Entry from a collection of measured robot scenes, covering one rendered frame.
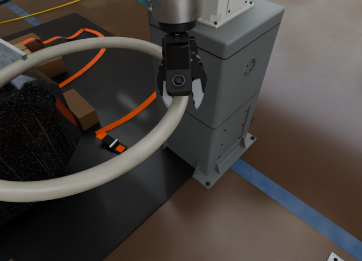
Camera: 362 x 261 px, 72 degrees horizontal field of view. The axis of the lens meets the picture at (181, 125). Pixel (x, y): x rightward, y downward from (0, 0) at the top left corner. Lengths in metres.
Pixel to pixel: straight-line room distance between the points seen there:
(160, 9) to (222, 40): 0.46
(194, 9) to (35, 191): 0.37
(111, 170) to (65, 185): 0.07
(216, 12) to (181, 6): 0.50
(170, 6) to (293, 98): 1.74
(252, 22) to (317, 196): 1.01
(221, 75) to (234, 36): 0.14
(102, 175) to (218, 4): 0.70
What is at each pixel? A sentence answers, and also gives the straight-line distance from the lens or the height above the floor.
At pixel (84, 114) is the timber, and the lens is 1.72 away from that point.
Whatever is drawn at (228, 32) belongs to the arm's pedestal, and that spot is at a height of 0.85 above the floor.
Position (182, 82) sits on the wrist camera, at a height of 1.01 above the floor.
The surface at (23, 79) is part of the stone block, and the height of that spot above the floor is 0.68.
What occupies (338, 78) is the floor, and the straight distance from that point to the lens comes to 2.46.
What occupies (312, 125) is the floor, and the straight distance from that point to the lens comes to 1.94.
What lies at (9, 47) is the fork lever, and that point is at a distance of 0.79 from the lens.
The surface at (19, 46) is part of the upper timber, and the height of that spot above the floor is 0.25.
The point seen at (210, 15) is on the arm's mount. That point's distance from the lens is 0.96.
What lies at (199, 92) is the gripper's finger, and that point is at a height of 0.92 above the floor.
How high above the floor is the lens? 1.28
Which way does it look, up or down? 48 degrees down
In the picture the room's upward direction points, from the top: straight up
